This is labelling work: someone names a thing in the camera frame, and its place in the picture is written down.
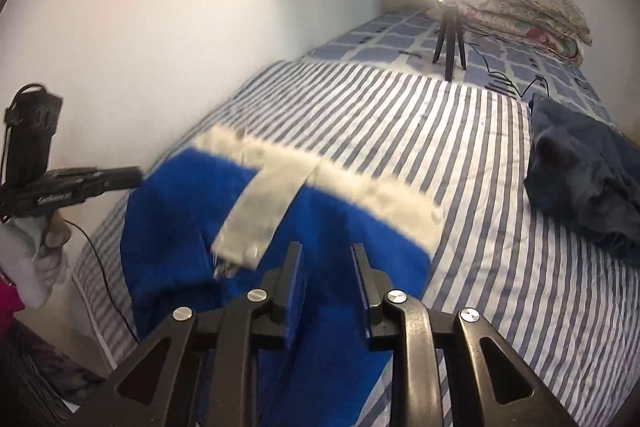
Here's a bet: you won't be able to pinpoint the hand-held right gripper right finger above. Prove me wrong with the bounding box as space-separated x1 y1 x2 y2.
350 243 561 427

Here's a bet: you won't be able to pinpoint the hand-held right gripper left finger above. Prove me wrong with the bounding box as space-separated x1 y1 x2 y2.
65 242 305 427

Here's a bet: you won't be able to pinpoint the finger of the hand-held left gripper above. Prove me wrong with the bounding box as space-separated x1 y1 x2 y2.
79 165 145 200

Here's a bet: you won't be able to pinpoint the beige and blue jacket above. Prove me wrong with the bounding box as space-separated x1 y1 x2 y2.
120 124 446 427

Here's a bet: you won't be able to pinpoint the person's left forearm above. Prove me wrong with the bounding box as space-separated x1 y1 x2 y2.
0 219 68 310

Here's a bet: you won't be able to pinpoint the person's left hand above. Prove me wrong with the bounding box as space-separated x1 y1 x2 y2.
39 211 71 258

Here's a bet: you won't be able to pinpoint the person's magenta top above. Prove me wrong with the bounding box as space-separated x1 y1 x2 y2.
0 279 25 328

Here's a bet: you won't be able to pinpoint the person's dark striped pants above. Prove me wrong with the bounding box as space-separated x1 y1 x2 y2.
0 319 108 427

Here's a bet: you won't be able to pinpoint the dark blue crumpled garment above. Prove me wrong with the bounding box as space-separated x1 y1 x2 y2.
524 93 640 265

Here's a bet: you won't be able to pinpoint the blue checked bed sheet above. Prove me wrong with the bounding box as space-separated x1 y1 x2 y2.
302 7 618 128

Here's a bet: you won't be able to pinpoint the folded floral quilt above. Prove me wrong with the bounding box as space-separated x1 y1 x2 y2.
380 0 593 68

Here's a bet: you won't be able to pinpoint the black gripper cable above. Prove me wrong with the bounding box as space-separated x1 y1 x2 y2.
65 222 143 348

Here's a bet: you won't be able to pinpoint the black ring light cable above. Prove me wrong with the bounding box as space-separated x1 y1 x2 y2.
467 42 551 100

